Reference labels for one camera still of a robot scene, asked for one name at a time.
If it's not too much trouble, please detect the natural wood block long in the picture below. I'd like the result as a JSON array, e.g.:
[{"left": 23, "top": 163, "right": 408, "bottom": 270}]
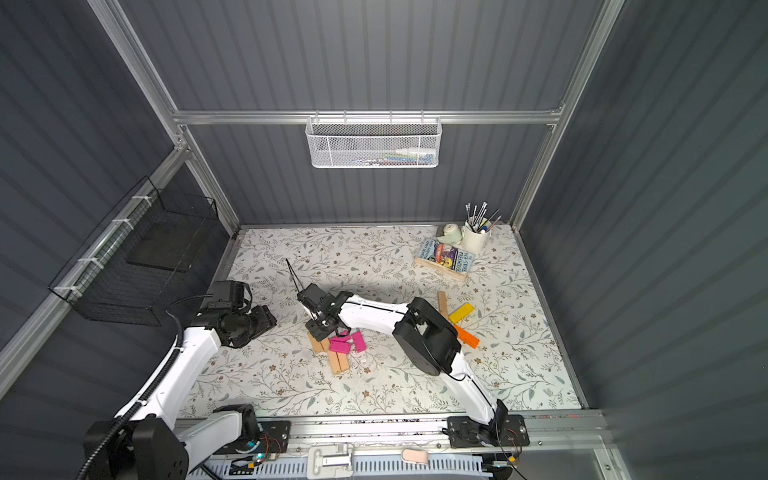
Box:
[{"left": 437, "top": 291, "right": 449, "bottom": 318}]

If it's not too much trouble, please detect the orange block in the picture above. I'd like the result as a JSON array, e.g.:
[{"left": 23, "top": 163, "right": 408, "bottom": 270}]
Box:
[{"left": 454, "top": 325, "right": 480, "bottom": 349}]

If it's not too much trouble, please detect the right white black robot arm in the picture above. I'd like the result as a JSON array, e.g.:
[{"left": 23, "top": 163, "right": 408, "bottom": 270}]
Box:
[{"left": 297, "top": 284, "right": 508, "bottom": 446}]

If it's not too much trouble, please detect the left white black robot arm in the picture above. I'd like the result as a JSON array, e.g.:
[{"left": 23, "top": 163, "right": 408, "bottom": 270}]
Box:
[{"left": 77, "top": 281, "right": 277, "bottom": 479}]

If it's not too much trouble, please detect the natural wood block pair upper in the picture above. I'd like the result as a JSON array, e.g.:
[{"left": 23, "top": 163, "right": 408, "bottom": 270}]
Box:
[{"left": 308, "top": 333, "right": 330, "bottom": 354}]

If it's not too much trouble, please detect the natural wood block pair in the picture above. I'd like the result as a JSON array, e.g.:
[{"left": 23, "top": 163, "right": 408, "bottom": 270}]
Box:
[
  {"left": 308, "top": 333, "right": 330, "bottom": 354},
  {"left": 328, "top": 351, "right": 350, "bottom": 375}
]

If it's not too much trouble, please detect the magenta block lower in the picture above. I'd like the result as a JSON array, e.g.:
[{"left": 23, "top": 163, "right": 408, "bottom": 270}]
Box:
[{"left": 329, "top": 341, "right": 351, "bottom": 355}]

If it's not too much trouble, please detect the magenta block right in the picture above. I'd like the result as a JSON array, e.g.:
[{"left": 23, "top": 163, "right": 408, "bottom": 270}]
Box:
[{"left": 351, "top": 331, "right": 367, "bottom": 353}]

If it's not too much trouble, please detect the white tape roll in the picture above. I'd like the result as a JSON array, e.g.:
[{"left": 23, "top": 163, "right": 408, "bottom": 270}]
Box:
[{"left": 436, "top": 224, "right": 462, "bottom": 245}]

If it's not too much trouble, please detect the white pen cup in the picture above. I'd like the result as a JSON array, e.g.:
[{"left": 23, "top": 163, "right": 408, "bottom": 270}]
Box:
[{"left": 460, "top": 223, "right": 490, "bottom": 255}]

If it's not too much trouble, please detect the pink eraser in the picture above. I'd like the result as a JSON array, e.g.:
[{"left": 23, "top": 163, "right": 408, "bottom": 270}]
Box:
[{"left": 401, "top": 448, "right": 429, "bottom": 465}]

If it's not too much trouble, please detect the black wire side basket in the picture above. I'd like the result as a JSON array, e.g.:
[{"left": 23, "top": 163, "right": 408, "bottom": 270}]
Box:
[{"left": 49, "top": 178, "right": 220, "bottom": 327}]

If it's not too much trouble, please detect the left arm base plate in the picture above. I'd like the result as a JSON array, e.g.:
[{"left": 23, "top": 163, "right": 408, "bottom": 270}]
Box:
[{"left": 215, "top": 420, "right": 292, "bottom": 455}]

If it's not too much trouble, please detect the white wire wall basket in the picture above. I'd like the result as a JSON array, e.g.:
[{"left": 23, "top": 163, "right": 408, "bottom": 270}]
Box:
[{"left": 305, "top": 118, "right": 443, "bottom": 169}]

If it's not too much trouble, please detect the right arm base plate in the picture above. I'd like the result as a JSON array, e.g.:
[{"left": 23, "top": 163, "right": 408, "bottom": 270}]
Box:
[{"left": 442, "top": 415, "right": 530, "bottom": 448}]

